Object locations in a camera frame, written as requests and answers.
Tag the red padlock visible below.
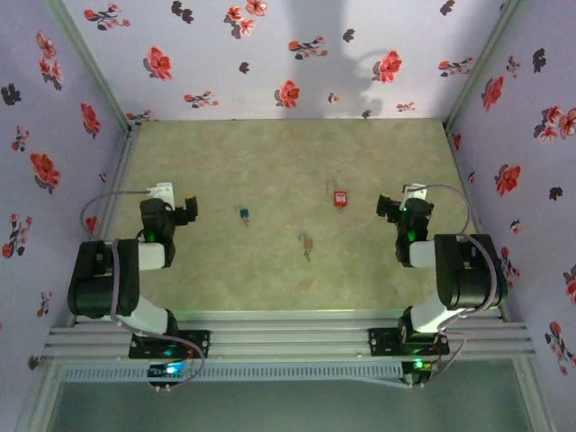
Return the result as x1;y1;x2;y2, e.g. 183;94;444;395
325;178;350;211

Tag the right controller board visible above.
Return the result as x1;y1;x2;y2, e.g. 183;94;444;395
402;357;440;388

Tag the controller board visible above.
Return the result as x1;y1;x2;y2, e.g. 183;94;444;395
148;359;188;380
402;357;440;388

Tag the left controller board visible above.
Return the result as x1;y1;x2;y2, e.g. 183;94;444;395
148;359;188;380

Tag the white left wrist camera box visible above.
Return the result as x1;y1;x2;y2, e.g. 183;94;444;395
146;181;176;203

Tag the aluminium side rail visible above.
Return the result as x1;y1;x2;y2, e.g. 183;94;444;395
443;120;512;321
67;125;141;325

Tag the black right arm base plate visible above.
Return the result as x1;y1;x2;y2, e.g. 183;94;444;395
367;327;451;359

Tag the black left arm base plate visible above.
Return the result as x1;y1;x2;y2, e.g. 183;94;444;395
129;329;212;361

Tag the thin base cable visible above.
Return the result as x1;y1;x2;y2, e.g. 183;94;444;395
422;323;469;388
155;333;208;392

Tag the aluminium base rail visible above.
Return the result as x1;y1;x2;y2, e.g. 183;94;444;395
42;309;536;364

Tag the aluminium corner post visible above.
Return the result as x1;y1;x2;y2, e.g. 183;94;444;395
443;0;526;131
42;0;139;134

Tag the grey slotted cable duct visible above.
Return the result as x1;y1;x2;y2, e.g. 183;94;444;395
60;362;404;383

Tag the aluminium frame leg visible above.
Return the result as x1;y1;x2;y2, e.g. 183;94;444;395
13;359;62;432
512;355;557;432

